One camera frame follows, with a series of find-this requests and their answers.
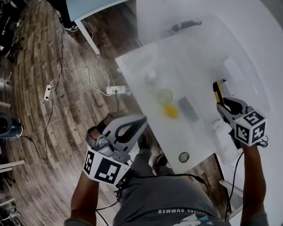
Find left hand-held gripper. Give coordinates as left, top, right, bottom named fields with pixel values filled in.
left=83, top=113, right=148, bottom=186

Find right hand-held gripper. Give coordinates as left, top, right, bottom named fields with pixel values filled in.
left=216, top=97, right=267, bottom=147

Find yellow black utility knife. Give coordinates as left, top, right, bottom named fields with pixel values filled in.
left=213, top=81, right=225, bottom=104

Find white box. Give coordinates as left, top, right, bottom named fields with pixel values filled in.
left=221, top=55, right=245, bottom=97

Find person's left forearm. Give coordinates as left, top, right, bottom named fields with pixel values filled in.
left=70, top=172, right=100, bottom=222

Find person's right forearm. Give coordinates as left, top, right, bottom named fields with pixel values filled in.
left=240, top=142, right=267, bottom=226

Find person's left hand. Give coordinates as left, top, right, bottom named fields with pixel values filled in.
left=88, top=114, right=114, bottom=139

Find person's black shoe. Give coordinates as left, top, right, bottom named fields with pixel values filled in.
left=137, top=134, right=150, bottom=151
left=155, top=154, right=168, bottom=169

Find white paper carton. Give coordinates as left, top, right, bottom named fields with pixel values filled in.
left=211, top=118, right=245, bottom=167

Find person's grey trousers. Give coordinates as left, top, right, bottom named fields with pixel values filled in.
left=129, top=148, right=175, bottom=181

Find yellow round lid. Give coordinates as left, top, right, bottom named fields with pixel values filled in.
left=162, top=104, right=180, bottom=119

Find white power strip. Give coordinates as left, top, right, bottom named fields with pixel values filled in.
left=106, top=85, right=127, bottom=96
left=43, top=83, right=55, bottom=101

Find grey rectangular block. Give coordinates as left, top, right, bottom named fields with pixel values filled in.
left=178, top=96, right=200, bottom=124

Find round metal cap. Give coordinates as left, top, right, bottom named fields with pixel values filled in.
left=178, top=152, right=191, bottom=163

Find person's grey shirt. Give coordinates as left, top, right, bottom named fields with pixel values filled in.
left=112, top=175, right=231, bottom=226

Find black hand tool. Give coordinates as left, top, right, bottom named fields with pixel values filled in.
left=170, top=20, right=202, bottom=33

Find light blue desk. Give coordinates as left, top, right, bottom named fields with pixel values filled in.
left=64, top=0, right=137, bottom=56

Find black round stool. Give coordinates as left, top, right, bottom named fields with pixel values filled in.
left=0, top=111, right=24, bottom=141

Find black office chair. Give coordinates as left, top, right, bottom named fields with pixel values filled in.
left=0, top=0, right=25, bottom=62

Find short black plug cable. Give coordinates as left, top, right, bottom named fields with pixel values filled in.
left=114, top=90, right=120, bottom=114

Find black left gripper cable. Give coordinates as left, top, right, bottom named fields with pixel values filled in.
left=95, top=159, right=210, bottom=226

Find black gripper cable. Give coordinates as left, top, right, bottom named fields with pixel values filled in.
left=95, top=159, right=210, bottom=226
left=223, top=135, right=269, bottom=223

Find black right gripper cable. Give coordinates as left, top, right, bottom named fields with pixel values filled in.
left=223, top=135, right=269, bottom=223

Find white floor cable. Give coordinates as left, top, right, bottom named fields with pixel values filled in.
left=52, top=19, right=132, bottom=97

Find long black floor cable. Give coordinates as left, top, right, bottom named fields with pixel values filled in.
left=36, top=0, right=65, bottom=90

